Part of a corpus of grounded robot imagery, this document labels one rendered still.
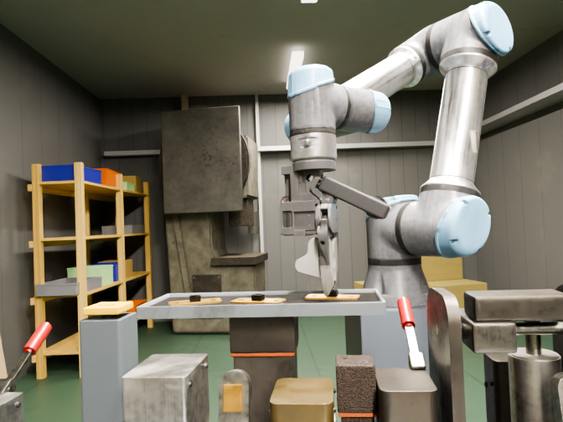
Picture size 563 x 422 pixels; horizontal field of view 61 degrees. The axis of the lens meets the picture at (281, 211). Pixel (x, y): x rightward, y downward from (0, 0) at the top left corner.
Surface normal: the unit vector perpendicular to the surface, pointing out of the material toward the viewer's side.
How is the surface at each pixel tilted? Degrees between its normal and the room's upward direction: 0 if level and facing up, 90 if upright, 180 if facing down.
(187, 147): 90
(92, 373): 90
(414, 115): 90
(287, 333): 90
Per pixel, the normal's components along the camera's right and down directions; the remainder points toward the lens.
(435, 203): -0.60, -0.27
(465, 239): 0.53, 0.07
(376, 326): 0.04, -0.03
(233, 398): -0.11, -0.23
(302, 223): -0.29, -0.01
